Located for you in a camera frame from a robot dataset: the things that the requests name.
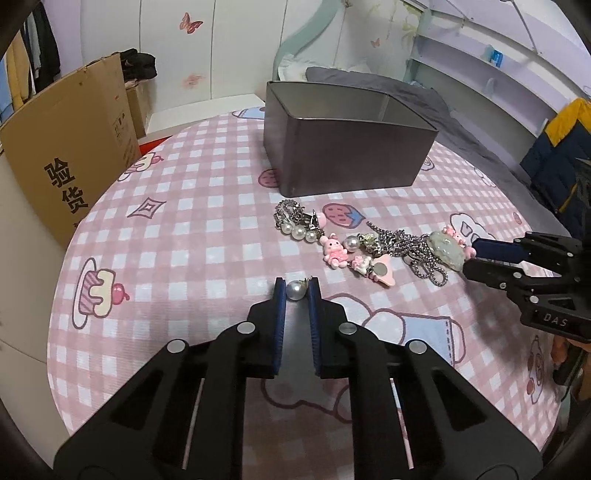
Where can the hanging clothes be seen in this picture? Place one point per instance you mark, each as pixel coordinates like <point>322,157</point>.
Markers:
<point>27,60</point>

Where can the pale green pendant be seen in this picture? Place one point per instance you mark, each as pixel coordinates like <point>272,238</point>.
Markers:
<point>447,249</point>

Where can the white side cabinet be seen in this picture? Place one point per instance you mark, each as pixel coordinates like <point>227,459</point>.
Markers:
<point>203,113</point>

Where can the person's right hand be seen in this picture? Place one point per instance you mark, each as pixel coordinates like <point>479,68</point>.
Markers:
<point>564,357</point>

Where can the small blue object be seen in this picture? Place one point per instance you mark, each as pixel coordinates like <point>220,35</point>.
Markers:
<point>496,56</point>

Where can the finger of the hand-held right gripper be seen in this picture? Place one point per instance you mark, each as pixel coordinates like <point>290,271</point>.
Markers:
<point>489,272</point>
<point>496,249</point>

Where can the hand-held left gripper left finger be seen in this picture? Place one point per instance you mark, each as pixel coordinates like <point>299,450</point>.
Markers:
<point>278,323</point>

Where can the white wall shelf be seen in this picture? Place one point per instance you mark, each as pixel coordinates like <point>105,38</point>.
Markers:
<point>489,69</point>

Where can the white pillow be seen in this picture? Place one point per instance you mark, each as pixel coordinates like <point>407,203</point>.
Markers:
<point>291,69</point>

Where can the grey metal tin box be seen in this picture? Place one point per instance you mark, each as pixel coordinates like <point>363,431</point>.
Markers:
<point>341,152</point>

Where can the black clothes pile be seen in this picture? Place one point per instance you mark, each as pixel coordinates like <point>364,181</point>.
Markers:
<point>138,64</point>

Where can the large cardboard box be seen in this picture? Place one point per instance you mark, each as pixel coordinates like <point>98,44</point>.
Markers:
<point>69,152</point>

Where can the single large pearl bead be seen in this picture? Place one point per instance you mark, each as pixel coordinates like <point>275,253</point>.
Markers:
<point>354,242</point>

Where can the small cardboard box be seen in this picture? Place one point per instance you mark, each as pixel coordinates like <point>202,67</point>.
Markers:
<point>138,104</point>

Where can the pearl earring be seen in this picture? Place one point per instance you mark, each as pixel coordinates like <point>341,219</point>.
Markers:
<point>296,290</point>

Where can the pink checkered tablecloth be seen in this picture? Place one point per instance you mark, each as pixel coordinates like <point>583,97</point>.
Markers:
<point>194,240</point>

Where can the pink bunny charm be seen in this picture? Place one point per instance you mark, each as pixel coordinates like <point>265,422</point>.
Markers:
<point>334,251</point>

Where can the navy and yellow jacket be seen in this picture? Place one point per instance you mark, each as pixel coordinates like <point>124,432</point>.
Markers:
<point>561,157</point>

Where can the small white pink charm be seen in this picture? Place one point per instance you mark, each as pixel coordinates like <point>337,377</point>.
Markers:
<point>362,265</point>

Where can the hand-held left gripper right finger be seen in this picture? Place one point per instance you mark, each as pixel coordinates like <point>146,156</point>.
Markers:
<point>315,323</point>

